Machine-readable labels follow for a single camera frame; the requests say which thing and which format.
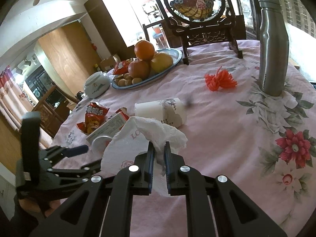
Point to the dark glass display cabinet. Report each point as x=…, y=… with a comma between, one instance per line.
x=39, y=81

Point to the floral paper cup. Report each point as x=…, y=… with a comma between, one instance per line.
x=153, y=108

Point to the pink floral tablecloth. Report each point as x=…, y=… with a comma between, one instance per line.
x=222, y=128

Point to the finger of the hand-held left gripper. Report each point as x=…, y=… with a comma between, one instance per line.
x=76, y=150
x=79, y=170

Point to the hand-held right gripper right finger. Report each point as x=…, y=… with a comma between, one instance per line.
x=169, y=163

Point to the dark wooden side cabinet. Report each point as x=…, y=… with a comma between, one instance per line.
x=51, y=108

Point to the ceiling track spotlights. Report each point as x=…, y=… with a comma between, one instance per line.
x=26, y=64

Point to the crumpled red snack packet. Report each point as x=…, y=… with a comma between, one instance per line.
x=93, y=118

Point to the white tissue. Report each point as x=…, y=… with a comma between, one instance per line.
x=138, y=133

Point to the blue rimmed fruit plate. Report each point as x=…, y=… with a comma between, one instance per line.
x=172, y=59

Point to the grey metal bottle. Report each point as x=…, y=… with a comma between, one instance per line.
x=272, y=54

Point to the round embroidered table screen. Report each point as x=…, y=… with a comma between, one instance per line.
x=195, y=2

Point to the yellow apple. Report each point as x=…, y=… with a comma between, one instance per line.
x=161, y=63

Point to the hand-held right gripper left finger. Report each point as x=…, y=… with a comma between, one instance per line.
x=149, y=158

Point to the pale blue ceramic lidded jar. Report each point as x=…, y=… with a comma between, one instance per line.
x=96, y=86

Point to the dark wooden dining chair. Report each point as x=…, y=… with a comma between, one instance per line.
x=148, y=33

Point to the orange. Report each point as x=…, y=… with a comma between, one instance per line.
x=144, y=49

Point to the person's left hand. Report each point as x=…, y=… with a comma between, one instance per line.
x=34, y=206

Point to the sheer plaid curtain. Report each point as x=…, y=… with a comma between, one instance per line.
x=296, y=0

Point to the white floral curtain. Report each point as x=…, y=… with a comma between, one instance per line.
x=9, y=91

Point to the orange yarn pompom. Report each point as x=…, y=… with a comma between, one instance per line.
x=217, y=80

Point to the white cardboard box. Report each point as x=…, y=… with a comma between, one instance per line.
x=108, y=127

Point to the small red snack packet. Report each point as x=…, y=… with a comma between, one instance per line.
x=121, y=66

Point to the red apple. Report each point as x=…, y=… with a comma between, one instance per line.
x=138, y=69

